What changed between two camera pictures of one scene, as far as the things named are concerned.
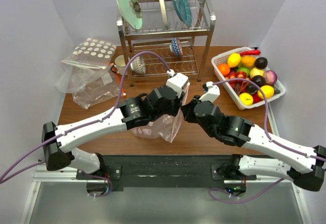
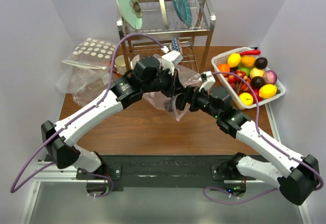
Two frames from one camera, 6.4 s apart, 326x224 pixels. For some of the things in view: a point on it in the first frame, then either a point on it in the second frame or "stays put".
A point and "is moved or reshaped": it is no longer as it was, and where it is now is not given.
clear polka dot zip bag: [166, 126] is moved or reshaped
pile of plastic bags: [85, 78] stays put
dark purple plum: [261, 62] stays put
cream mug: [120, 63] stays put
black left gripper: [178, 104] to [175, 86]
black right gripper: [187, 110] to [190, 96]
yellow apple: [246, 99] stays put
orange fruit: [224, 69] stays put
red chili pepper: [250, 52] stays put
